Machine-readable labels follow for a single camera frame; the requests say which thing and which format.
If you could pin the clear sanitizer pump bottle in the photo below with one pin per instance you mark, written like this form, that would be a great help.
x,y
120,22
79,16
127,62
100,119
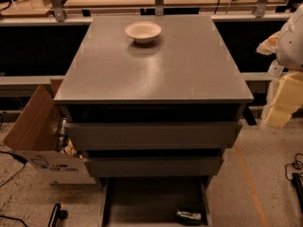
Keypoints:
x,y
275,69

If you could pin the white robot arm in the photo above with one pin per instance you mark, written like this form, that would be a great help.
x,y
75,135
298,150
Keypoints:
x,y
289,52

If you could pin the grey open bottom drawer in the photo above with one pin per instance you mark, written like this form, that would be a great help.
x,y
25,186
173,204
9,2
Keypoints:
x,y
152,202

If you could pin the brown cardboard box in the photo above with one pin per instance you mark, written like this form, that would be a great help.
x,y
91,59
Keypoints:
x,y
34,137

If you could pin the metal railing frame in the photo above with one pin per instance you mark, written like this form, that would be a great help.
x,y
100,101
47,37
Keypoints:
x,y
44,11

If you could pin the grey drawer cabinet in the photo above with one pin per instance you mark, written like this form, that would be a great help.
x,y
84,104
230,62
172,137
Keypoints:
x,y
185,75

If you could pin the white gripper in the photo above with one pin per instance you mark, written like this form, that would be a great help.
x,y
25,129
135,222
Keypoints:
x,y
291,47

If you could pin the black device on floor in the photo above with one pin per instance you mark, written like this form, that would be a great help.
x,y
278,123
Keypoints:
x,y
57,214

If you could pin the green soda can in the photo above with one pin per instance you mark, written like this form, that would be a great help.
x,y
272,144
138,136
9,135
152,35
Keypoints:
x,y
188,218

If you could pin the white bowl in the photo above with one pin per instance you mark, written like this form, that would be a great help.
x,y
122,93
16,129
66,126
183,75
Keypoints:
x,y
143,32

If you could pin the cans inside cardboard box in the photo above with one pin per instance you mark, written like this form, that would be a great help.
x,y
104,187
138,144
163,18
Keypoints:
x,y
65,143

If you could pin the grey middle drawer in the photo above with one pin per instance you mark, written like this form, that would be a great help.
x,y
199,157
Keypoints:
x,y
153,167

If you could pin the grey top drawer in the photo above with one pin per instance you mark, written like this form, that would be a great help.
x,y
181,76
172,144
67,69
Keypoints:
x,y
116,136

